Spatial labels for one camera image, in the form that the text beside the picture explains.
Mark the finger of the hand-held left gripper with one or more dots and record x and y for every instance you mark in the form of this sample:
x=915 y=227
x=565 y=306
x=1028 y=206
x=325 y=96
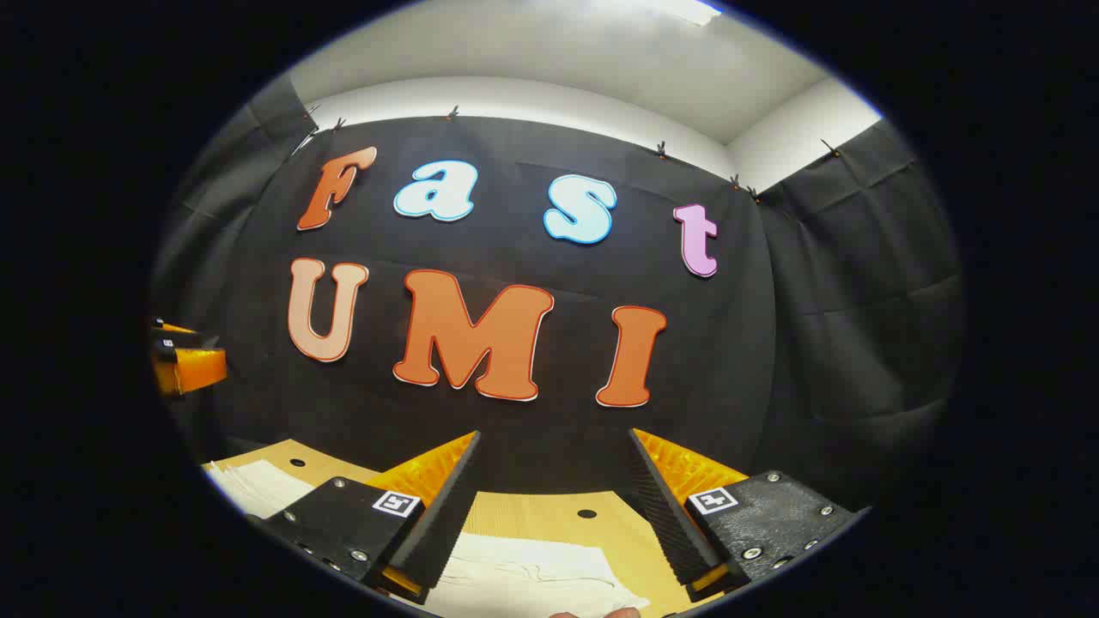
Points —
x=197 y=367
x=172 y=329

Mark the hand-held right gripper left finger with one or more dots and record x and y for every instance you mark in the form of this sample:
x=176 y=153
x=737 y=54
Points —
x=446 y=524

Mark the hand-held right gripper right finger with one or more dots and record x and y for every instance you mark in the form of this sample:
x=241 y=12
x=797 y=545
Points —
x=665 y=515

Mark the white jeans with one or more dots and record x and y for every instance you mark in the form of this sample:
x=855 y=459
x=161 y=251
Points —
x=524 y=575

